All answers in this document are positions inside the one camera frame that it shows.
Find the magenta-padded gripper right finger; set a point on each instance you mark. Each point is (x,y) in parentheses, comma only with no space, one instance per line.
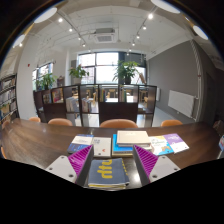
(161,168)

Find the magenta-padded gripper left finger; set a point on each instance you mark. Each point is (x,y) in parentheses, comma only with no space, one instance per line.
(61,168)

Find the grey towel with yellow letters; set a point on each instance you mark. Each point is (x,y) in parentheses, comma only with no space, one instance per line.
(108,173)

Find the light blue colourful booklet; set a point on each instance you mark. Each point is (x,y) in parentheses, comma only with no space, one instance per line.
(159,146)

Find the purple booklet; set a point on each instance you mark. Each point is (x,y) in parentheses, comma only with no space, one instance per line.
(176,141)

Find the beige grey book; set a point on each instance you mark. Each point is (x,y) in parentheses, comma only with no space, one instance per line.
(133,137)

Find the thick book with blue cover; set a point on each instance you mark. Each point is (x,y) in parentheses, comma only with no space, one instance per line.
(120,150)

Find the dark wooden shelf unit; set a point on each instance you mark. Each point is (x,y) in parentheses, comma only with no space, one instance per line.
(53,111)
(118,111)

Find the orange chairs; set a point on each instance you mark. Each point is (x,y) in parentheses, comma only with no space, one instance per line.
(118,124)

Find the small potted green plant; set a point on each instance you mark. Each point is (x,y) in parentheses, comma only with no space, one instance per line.
(46,80)

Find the potted plant in white pot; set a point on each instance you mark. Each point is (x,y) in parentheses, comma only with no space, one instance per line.
(78,71)

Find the large potted plant dark pot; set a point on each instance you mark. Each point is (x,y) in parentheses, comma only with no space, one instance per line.
(126,69)

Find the large window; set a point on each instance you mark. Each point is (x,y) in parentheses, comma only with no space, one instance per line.
(106,66)

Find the ceiling air conditioner unit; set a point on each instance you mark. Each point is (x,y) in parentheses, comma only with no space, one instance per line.
(105,36)

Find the ceiling lights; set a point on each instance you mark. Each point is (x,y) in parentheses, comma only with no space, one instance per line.
(150,16)

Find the white wall radiator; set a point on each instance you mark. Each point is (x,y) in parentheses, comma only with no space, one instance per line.
(181,103)

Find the tall wall bookshelf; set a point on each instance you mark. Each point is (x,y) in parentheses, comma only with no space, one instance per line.
(7,100)

